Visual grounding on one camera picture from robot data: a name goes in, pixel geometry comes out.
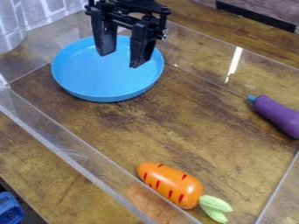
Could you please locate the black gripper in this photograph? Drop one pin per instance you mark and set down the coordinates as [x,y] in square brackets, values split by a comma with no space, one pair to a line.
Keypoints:
[143,16]

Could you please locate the orange toy carrot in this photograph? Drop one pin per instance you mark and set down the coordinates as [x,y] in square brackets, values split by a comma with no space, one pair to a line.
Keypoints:
[182,189]

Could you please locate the blue plastic plate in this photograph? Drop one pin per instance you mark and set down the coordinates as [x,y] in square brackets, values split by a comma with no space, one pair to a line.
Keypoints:
[105,78]

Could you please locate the white curtain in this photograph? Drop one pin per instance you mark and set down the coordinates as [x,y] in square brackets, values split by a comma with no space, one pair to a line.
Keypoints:
[23,15]

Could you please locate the black bar in background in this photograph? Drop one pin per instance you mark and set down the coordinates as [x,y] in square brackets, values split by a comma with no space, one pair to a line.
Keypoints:
[255,16]

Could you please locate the purple toy eggplant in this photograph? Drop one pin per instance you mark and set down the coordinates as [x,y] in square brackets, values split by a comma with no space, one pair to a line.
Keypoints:
[284,117]

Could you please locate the blue object at corner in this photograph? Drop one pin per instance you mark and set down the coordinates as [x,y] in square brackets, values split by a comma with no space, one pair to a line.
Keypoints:
[11,209]

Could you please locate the clear acrylic enclosure wall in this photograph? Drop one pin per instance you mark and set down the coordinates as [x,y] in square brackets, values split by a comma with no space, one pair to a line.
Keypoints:
[98,168]

